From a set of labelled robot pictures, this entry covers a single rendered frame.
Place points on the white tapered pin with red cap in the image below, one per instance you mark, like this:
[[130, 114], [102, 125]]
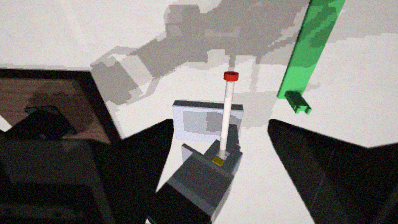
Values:
[[230, 77]]

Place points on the green l-shaped bracket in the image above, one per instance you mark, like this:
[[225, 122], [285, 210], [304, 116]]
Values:
[[318, 22]]

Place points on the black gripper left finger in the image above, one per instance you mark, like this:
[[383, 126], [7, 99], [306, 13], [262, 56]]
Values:
[[123, 175]]

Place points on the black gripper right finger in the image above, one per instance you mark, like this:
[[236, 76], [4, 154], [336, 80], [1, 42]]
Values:
[[338, 181]]

